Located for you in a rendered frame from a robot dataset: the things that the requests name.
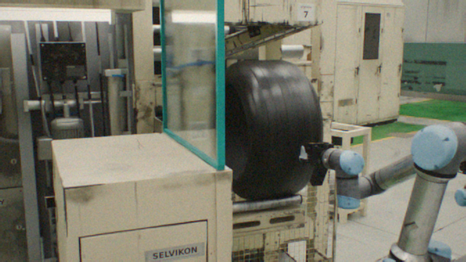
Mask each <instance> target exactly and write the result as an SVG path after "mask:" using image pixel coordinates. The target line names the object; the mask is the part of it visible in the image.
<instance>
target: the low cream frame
mask: <svg viewBox="0 0 466 262"><path fill-rule="evenodd" d="M332 127H333V128H339V129H343V130H348V131H349V132H346V131H340V130H336V129H332V131H331V143H334V145H335V146H342V150H350V144H351V143H353V137H357V136H360V135H364V136H363V158H364V161H365V166H364V168H363V170H362V176H363V175H368V174H369V169H370V142H371V128H369V127H363V126H357V125H349V124H343V123H335V122H332ZM331 178H333V177H332V176H331V177H330V184H331V185H330V189H331V190H330V194H332V195H330V196H329V199H330V201H329V204H332V205H329V209H334V182H335V179H331ZM304 192H305V191H302V192H301V195H302V198H304V199H303V201H302V202H303V203H305V193H304ZM358 209H360V215H362V216H366V215H367V210H368V198H365V199H362V200H361V206H359V207H358V208H356V209H341V208H340V207H339V206H338V210H337V213H338V214H339V222H340V223H343V224H345V223H346V222H347V215H348V214H349V213H352V212H353V211H356V210H358Z"/></svg>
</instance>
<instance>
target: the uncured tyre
mask: <svg viewBox="0 0 466 262"><path fill-rule="evenodd" d="M321 141H323V121H322V111H321V107H320V102H319V100H318V95H317V93H316V90H315V88H314V86H313V85H312V84H311V82H310V81H309V79H308V78H307V76H306V75H305V74H304V73H303V72H302V70H301V69H300V68H299V67H298V66H296V65H294V64H292V62H289V61H285V60H240V61H238V62H236V63H234V64H232V65H230V66H229V67H228V68H226V70H225V166H226V167H228V168H230V169H231V170H232V191H233V192H235V193H236V194H237V195H238V196H239V197H241V198H243V199H247V200H256V199H263V198H273V197H274V196H281V195H291V194H294V193H297V192H298V191H301V190H302V189H303V188H304V187H305V186H306V185H307V184H308V183H309V180H310V177H311V174H312V173H313V170H314V167H315V166H308V165H307V164H304V163H301V161H300V154H301V147H302V146H304V150H305V143H321Z"/></svg>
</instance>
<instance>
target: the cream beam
mask: <svg viewBox="0 0 466 262"><path fill-rule="evenodd" d="M224 1H225V26H317V25H318V0H224ZM299 3H313V4H315V12H314V21H298V20H297V7H298V4H299Z"/></svg>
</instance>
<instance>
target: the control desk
mask: <svg viewBox="0 0 466 262"><path fill-rule="evenodd" d="M51 148H52V158H53V169H54V178H53V179H54V180H55V200H56V211H57V222H58V242H59V253H60V262H232V170H231V169H230V168H228V167H226V166H225V169H224V170H217V169H216V168H214V167H213V166H212V165H209V163H207V162H206V161H205V160H204V159H202V158H200V157H199V156H197V155H196V154H195V153H193V152H191V151H190V150H188V149H187V148H185V146H183V145H182V144H181V143H180V142H178V141H176V140H175V139H173V138H172V137H170V136H169V135H167V134H166V133H165V132H163V133H162V134H158V133H155V134H136V135H125V136H115V137H94V138H84V139H63V140H52V141H51Z"/></svg>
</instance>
